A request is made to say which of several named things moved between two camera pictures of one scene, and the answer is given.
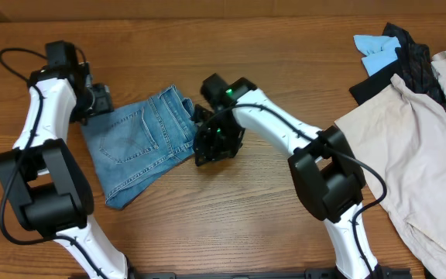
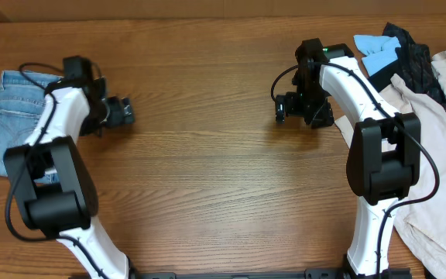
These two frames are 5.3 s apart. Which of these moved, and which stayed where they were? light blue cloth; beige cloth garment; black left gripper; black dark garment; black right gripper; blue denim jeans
Moved: blue denim jeans; black left gripper; black right gripper
Stayed: light blue cloth; black dark garment; beige cloth garment
